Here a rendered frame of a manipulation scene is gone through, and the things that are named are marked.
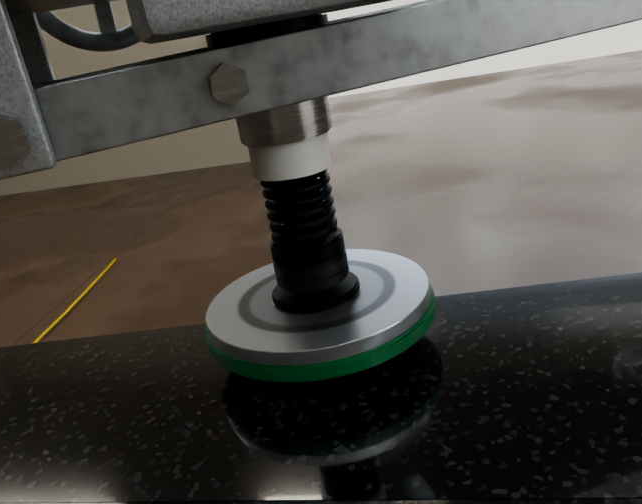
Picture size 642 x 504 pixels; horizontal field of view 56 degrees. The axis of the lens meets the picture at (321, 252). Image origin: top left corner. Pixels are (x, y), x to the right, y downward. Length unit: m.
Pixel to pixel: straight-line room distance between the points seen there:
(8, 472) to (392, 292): 0.35
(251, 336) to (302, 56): 0.23
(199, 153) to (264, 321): 5.15
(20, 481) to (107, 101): 0.30
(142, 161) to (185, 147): 0.45
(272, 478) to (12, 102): 0.30
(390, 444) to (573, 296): 0.27
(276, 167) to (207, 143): 5.12
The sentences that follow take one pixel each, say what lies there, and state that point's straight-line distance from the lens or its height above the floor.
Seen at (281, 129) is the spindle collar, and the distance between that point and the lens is 0.49.
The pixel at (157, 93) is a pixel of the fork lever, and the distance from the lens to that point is 0.45.
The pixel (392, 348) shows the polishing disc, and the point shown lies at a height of 0.84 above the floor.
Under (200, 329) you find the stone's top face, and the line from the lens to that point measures 0.69.
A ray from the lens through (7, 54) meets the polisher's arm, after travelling 0.43.
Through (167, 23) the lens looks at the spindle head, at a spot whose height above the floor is 1.11.
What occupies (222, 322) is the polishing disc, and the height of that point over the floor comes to 0.86.
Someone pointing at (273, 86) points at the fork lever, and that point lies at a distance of 0.46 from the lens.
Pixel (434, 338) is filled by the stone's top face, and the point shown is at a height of 0.80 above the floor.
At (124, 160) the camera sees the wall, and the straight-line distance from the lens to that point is 5.96.
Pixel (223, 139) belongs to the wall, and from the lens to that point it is 5.57.
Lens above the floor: 1.10
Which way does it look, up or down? 21 degrees down
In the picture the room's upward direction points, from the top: 10 degrees counter-clockwise
